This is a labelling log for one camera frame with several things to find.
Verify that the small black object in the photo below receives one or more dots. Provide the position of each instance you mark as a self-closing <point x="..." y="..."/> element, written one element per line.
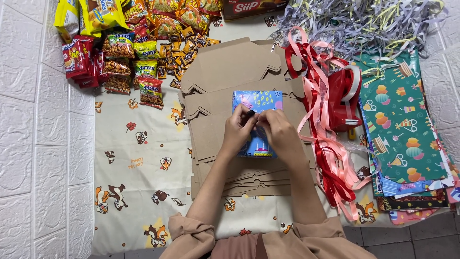
<point x="251" y="112"/>

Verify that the bundle of red pink ribbons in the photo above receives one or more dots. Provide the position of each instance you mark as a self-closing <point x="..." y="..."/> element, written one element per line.
<point x="323" y="169"/>

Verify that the yellow cutter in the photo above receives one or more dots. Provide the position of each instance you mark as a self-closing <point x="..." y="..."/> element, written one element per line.
<point x="352" y="133"/>

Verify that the yellow snack packet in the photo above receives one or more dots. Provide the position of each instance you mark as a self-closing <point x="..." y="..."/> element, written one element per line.
<point x="67" y="18"/>
<point x="101" y="14"/>

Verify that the green party wrapping paper sheet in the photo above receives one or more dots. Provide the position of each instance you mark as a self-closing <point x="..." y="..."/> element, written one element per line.
<point x="395" y="118"/>

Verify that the pile of small gold wafer packets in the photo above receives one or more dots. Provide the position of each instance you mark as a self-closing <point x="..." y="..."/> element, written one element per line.
<point x="183" y="54"/>

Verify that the person's left hand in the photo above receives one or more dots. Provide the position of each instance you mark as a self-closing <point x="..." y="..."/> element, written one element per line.
<point x="235" y="133"/>

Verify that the heap of shredded paper strips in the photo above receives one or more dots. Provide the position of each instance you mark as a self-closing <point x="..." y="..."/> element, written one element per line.
<point x="359" y="21"/>

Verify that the person's right fingers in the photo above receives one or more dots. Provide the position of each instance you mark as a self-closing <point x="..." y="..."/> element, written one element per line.
<point x="265" y="118"/>

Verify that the stack of flat cardboard boxes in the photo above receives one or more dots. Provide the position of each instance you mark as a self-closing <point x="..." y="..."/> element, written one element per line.
<point x="222" y="64"/>

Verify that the person's brown clothing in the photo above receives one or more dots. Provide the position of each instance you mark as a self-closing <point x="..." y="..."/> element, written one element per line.
<point x="287" y="248"/>

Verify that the red green peanut packet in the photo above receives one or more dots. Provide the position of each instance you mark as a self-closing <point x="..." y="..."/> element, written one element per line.
<point x="151" y="92"/>

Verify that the green yellow peanut packet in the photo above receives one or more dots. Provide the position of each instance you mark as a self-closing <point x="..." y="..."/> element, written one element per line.
<point x="145" y="50"/>
<point x="145" y="69"/>

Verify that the pile of orange snack packets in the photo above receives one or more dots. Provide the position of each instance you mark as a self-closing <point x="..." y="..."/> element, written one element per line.
<point x="169" y="16"/>

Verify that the blue gift box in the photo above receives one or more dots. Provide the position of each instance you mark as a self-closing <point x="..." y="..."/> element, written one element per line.
<point x="258" y="99"/>

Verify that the stack of red biscuit packets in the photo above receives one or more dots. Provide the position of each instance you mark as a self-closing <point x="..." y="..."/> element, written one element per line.
<point x="79" y="61"/>

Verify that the person's right hand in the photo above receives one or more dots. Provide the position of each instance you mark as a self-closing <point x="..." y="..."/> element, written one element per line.
<point x="284" y="138"/>

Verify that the brown biscuit box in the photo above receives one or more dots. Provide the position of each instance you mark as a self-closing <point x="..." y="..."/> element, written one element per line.
<point x="251" y="7"/>

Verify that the cream cartoon printed cloth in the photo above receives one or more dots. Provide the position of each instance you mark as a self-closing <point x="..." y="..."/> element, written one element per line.
<point x="143" y="180"/>

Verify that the stack of wrapping paper sheets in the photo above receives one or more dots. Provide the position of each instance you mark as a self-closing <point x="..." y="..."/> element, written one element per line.
<point x="413" y="203"/>

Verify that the clear coated peanut packet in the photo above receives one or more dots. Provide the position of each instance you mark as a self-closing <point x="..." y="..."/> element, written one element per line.
<point x="116" y="67"/>
<point x="118" y="84"/>
<point x="118" y="45"/>

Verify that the red tape dispenser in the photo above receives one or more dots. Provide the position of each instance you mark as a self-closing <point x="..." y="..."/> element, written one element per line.
<point x="339" y="93"/>

